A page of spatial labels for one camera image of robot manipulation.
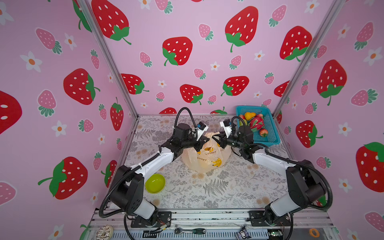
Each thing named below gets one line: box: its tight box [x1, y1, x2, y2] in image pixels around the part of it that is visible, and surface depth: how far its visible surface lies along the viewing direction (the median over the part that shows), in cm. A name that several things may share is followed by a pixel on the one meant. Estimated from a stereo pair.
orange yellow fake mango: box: [244, 112, 256, 121], surface depth 116 cm
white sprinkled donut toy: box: [96, 224, 114, 240], surface depth 70 cm
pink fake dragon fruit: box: [250, 116, 264, 132], surface depth 109 cm
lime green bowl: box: [145, 173, 166, 194], surface depth 85 cm
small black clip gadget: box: [236, 225, 252, 240], surface depth 69 cm
